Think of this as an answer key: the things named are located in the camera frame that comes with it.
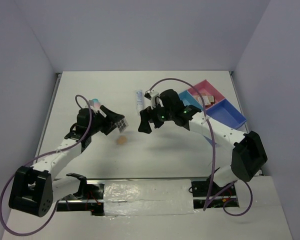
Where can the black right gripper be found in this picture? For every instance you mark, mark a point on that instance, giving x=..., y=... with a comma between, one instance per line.
x=148, y=114

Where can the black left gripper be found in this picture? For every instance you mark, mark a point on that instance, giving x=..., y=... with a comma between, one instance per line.
x=111, y=117

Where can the beige makeup sponge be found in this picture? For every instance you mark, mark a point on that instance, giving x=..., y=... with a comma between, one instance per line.
x=121, y=140

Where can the peach square compact box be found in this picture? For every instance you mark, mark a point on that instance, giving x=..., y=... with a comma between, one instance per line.
x=204, y=100

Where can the gold long eyeshadow palette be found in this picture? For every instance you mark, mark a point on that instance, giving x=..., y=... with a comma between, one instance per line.
x=211, y=98

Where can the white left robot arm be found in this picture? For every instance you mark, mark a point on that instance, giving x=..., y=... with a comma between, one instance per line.
x=35, y=187

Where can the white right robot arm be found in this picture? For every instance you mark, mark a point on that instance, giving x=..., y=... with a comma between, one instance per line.
x=247, y=151

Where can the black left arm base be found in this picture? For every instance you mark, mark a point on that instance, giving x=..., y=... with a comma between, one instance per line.
x=77, y=194

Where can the white tube blue print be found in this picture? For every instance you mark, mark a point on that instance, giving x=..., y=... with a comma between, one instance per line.
x=139, y=100

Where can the pink blue gradient bottle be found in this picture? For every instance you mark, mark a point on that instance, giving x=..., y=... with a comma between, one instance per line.
x=94, y=104

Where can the light blue organizer bin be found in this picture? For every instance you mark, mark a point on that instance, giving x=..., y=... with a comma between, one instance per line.
x=188, y=99

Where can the dark blue organizer bin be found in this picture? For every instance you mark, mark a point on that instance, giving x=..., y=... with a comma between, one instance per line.
x=227, y=114

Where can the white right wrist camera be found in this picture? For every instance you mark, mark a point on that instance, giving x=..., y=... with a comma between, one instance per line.
x=154, y=98

